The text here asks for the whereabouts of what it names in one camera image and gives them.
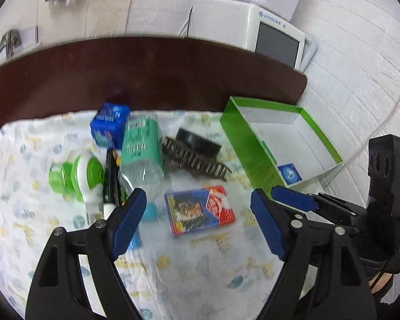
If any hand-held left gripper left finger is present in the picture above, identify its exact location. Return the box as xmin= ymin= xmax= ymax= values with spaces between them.
xmin=25 ymin=187 xmax=148 ymax=320

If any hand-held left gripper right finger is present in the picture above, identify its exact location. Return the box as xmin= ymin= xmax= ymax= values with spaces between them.
xmin=250 ymin=188 xmax=377 ymax=320

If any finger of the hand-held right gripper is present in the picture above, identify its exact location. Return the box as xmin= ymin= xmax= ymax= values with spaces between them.
xmin=271 ymin=186 xmax=369 ymax=230

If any black marker pen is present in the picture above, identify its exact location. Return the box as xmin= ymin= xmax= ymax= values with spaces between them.
xmin=103 ymin=149 xmax=118 ymax=221

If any blue red playing card box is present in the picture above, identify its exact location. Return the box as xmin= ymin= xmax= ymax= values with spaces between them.
xmin=164 ymin=186 xmax=236 ymax=237

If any green white cardboard box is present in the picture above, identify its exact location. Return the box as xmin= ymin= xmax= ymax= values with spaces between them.
xmin=219 ymin=96 xmax=344 ymax=188

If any plastic bottle with teal label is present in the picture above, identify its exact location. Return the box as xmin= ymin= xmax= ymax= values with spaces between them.
xmin=119 ymin=113 xmax=166 ymax=223

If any brown hair claw clip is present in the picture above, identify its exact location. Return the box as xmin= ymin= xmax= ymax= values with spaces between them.
xmin=162 ymin=135 xmax=232 ymax=181

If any black tape roll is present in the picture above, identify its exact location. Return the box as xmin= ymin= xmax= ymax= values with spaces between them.
xmin=176 ymin=127 xmax=221 ymax=159

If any green white plastic toy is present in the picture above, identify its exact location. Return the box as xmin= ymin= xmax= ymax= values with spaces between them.
xmin=48 ymin=151 xmax=105 ymax=222

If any printed white cloth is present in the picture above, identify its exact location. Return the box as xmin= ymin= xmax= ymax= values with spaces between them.
xmin=0 ymin=110 xmax=317 ymax=320

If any blue pencil sharpener box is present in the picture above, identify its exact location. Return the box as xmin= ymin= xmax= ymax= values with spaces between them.
xmin=90 ymin=103 xmax=131 ymax=149

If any white appliance with screen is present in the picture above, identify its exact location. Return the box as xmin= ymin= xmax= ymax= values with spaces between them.
xmin=187 ymin=0 xmax=317 ymax=72

